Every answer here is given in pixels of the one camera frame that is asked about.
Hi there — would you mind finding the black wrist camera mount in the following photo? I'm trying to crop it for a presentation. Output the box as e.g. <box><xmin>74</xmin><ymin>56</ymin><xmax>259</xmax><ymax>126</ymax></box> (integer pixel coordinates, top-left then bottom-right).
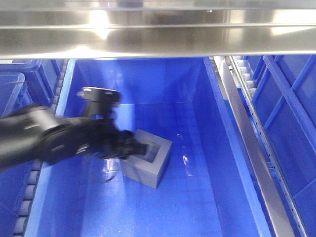
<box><xmin>77</xmin><ymin>86</ymin><xmax>121</xmax><ymax>119</ymax></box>

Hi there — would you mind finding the gray square hollow base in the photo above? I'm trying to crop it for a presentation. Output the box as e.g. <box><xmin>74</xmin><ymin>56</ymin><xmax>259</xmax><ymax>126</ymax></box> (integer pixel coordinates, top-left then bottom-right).
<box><xmin>120</xmin><ymin>129</ymin><xmax>172</xmax><ymax>189</ymax></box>

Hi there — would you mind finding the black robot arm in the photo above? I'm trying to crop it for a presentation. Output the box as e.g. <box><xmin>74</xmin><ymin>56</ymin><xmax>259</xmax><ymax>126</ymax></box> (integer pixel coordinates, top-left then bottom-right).
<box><xmin>0</xmin><ymin>106</ymin><xmax>148</xmax><ymax>171</ymax></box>

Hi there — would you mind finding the large blue target bin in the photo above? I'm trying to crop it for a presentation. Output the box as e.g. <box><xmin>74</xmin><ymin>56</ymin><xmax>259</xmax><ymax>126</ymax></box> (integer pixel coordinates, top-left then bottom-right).
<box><xmin>25</xmin><ymin>58</ymin><xmax>271</xmax><ymax>237</ymax></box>

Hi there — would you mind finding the blue bin far left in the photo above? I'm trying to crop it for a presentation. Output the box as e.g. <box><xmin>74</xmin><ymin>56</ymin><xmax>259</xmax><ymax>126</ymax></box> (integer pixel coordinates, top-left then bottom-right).
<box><xmin>0</xmin><ymin>59</ymin><xmax>68</xmax><ymax>117</ymax></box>

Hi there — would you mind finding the steel roller track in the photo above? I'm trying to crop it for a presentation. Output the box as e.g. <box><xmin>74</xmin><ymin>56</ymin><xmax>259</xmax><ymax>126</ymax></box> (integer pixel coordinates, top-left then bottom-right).
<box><xmin>211</xmin><ymin>56</ymin><xmax>307</xmax><ymax>237</ymax></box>

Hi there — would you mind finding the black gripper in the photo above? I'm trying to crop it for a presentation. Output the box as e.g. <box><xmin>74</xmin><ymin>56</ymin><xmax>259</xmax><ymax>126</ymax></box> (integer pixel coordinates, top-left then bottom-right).
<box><xmin>43</xmin><ymin>117</ymin><xmax>148</xmax><ymax>165</ymax></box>

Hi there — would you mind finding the stainless steel rack frame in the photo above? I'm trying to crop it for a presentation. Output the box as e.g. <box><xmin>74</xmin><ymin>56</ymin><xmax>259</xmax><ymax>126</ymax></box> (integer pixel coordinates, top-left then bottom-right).
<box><xmin>0</xmin><ymin>0</ymin><xmax>316</xmax><ymax>60</ymax></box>

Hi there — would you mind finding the blue bin far right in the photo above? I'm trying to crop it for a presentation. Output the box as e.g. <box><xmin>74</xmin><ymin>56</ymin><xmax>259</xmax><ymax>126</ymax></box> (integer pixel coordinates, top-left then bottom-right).
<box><xmin>244</xmin><ymin>54</ymin><xmax>316</xmax><ymax>237</ymax></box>

